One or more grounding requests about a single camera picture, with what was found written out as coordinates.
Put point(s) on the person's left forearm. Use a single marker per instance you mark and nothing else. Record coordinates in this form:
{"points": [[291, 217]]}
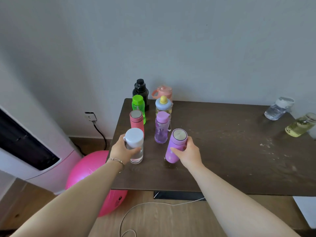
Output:
{"points": [[71, 204]]}

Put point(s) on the clear bottle with grey lid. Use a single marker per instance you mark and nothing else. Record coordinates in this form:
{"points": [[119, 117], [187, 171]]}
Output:
{"points": [[279, 109]]}

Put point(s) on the bottle with blue yellow lid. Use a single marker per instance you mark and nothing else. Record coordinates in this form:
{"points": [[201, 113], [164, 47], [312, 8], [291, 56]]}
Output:
{"points": [[164, 106]]}

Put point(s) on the pink exercise ball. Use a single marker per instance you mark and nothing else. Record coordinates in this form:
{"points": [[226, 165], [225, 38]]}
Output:
{"points": [[86, 170]]}

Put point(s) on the person's right hand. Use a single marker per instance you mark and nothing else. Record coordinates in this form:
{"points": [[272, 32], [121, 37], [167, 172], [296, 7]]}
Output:
{"points": [[191, 155]]}

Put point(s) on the white box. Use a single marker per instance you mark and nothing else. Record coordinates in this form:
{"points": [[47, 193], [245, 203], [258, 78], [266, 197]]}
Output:
{"points": [[306, 211]]}

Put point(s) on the person's right forearm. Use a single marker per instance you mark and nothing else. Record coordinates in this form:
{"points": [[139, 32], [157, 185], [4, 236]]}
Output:
{"points": [[237, 207]]}

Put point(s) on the translucent purple water bottle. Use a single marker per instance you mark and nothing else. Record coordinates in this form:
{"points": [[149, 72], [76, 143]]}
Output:
{"points": [[162, 128]]}

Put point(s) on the purple steel-capped flask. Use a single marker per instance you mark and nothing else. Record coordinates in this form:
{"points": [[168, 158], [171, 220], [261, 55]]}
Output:
{"points": [[175, 145]]}

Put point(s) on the clear bottle with white lid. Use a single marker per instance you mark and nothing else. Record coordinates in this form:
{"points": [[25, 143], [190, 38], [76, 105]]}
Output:
{"points": [[134, 145]]}

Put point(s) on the wall power socket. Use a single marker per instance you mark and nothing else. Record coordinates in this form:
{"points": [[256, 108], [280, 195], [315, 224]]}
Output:
{"points": [[90, 116]]}

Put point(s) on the black water bottle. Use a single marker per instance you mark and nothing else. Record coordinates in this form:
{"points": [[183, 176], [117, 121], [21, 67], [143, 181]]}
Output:
{"points": [[141, 91]]}

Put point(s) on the pink steel-capped flask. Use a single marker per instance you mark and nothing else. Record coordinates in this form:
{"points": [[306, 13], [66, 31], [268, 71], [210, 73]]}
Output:
{"points": [[137, 122]]}

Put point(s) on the yellowish clear glass bottle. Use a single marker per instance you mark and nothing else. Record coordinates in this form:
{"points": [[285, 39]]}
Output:
{"points": [[300, 125]]}

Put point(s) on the person's left hand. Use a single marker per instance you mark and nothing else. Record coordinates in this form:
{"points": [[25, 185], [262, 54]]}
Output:
{"points": [[121, 151]]}

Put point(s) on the person's left thumb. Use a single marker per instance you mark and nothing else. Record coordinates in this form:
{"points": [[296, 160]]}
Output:
{"points": [[134, 152]]}

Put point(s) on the green water bottle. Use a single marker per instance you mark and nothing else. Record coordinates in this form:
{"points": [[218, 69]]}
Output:
{"points": [[138, 104]]}

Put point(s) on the white air conditioner unit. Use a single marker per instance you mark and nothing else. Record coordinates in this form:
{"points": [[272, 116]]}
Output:
{"points": [[27, 155]]}

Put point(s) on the person's right thumb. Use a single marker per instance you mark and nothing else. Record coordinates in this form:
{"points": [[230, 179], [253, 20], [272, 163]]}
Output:
{"points": [[177, 151]]}

